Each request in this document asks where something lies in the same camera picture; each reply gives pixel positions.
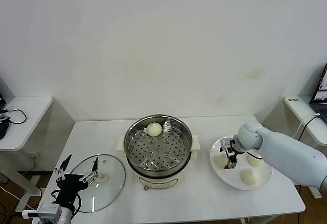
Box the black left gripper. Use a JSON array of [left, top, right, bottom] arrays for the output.
[[55, 154, 100, 206]]

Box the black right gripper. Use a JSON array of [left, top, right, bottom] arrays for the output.
[[219, 138, 241, 170]]

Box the white steamed baozi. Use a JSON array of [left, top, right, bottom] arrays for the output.
[[216, 154, 227, 168], [246, 154, 264, 168], [240, 169, 259, 185], [146, 122, 163, 137]]

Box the round glass pot lid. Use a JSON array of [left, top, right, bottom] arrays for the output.
[[66, 154, 126, 212]]

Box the stainless steel steamer basket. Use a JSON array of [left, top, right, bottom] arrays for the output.
[[116, 115, 201, 177]]

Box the round white plate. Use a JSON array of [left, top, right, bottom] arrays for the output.
[[209, 135, 273, 191]]

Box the cream electric cooker pot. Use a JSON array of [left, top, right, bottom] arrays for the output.
[[125, 149, 200, 191]]

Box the white side table with label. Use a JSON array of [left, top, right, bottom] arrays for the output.
[[260, 95, 327, 200]]

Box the black rounded desk device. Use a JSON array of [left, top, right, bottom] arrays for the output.
[[0, 122, 11, 141]]

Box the black monitor edge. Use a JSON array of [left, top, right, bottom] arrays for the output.
[[0, 77, 8, 108]]

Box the open black laptop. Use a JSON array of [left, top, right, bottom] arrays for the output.
[[309, 62, 327, 122]]

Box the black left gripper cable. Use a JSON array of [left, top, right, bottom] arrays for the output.
[[51, 188, 81, 213]]

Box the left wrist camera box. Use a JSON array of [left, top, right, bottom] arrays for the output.
[[22, 203, 62, 221]]

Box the thin black looped cable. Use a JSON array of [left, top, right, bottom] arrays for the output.
[[0, 108, 28, 125]]

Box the white floor cable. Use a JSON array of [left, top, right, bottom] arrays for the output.
[[0, 185, 38, 212]]

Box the white flat cable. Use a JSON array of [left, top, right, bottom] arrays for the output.
[[296, 113, 320, 139]]

